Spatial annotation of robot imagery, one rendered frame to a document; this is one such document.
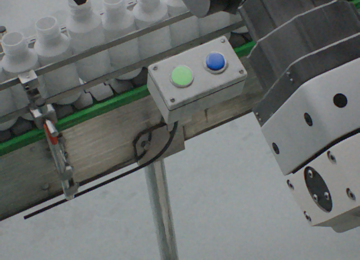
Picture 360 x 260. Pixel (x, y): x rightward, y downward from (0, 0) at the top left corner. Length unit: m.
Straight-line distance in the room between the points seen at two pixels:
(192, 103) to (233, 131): 1.41
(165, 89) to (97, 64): 0.16
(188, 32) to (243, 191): 1.16
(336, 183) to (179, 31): 0.87
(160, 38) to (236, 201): 1.17
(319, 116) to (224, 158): 2.04
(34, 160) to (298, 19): 0.89
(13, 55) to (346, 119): 0.82
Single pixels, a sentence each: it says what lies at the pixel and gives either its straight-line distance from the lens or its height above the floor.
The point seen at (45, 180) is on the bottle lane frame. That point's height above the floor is 0.88.
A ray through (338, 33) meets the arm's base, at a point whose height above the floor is 1.58.
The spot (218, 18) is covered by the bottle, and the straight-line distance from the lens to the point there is 1.36.
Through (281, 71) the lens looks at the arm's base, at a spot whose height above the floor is 1.56.
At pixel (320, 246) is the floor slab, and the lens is 2.33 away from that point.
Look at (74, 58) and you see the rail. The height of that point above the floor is 1.11.
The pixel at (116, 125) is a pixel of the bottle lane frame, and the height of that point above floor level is 0.94.
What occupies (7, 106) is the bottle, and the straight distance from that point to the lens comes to 1.30.
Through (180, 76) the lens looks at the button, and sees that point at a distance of 1.19.
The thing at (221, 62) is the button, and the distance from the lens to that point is 1.21.
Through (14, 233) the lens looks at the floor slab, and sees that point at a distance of 2.46.
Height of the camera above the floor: 1.93
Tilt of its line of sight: 47 degrees down
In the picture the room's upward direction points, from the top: 7 degrees counter-clockwise
